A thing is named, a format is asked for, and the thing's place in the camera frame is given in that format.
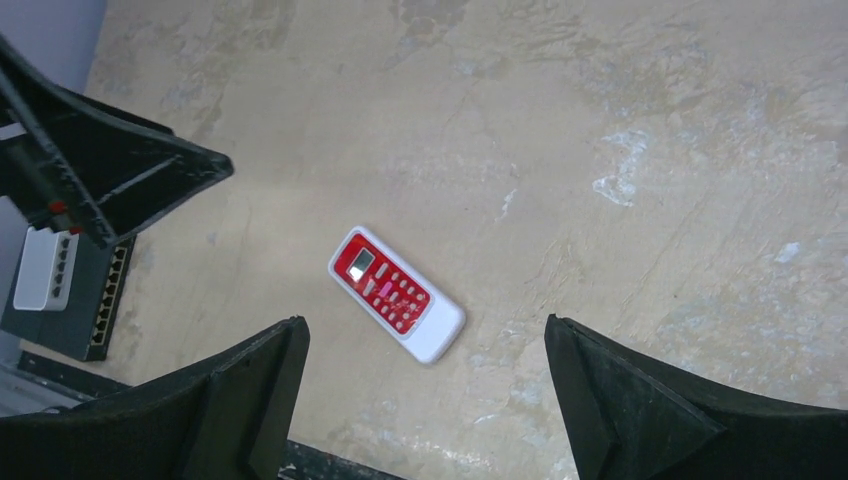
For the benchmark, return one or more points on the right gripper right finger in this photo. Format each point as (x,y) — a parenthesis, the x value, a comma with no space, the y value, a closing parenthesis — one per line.
(630,416)

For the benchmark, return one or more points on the white plastic box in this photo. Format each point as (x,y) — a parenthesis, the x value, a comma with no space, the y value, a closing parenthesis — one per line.
(45,271)

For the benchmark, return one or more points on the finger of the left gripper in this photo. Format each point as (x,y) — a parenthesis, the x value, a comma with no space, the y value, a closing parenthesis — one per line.
(83,166)

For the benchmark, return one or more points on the red white remote control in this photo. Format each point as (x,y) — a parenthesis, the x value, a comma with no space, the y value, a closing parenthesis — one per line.
(411,309)

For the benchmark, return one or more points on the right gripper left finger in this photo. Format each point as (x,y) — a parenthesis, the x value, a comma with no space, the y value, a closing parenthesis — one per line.
(146,450)

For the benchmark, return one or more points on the black network switch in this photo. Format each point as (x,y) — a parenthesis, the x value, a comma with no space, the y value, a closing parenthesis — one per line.
(83,329)

